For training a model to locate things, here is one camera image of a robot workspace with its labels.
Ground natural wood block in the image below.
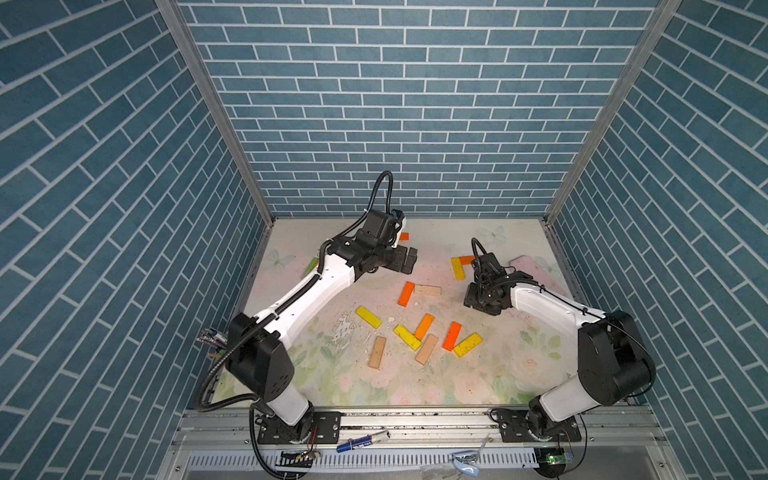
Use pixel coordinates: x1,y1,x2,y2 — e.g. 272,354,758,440
415,334,438,365
368,336,387,370
414,284,442,296

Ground blue handled screwdriver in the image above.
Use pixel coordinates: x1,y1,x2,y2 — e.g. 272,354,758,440
336,430,391,453

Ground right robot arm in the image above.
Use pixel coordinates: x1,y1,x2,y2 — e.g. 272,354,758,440
464,272,657,430

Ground black corrugated cable left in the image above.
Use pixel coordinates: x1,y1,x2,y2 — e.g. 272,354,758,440
193,170,395,412

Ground small circuit board green led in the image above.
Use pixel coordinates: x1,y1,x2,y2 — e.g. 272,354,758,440
534,448,572,479

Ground natural wood block left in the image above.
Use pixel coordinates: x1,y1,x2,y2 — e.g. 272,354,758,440
368,336,387,370

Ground aluminium front rail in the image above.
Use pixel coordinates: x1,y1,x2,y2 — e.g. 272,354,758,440
170,404,667,448

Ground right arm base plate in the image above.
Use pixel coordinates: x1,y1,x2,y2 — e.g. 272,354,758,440
488,408,582,443

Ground yellow block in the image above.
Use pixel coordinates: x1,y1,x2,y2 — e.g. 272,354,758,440
453,333,483,358
451,257,466,281
356,306,382,329
394,325,422,351

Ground clear tape scraps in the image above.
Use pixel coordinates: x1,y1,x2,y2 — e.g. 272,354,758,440
420,450,480,480

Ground natural wood block centre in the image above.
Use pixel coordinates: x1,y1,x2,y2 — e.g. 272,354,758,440
414,284,442,296

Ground pink eraser box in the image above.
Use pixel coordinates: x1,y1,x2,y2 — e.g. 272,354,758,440
509,255,570,296

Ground light orange block centre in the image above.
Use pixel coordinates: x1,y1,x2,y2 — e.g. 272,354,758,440
413,314,435,340

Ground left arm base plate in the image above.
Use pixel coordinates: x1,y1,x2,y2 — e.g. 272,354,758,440
256,409,342,445

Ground chalk box coloured sticks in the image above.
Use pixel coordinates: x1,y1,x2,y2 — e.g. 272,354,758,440
304,257,319,275

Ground natural wood block lower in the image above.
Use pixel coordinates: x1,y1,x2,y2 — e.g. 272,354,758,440
415,334,438,365

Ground wire connector bundle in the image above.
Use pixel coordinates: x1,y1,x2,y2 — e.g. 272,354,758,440
276,450,322,469

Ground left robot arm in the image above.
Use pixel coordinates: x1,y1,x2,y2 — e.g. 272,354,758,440
224,237,418,427

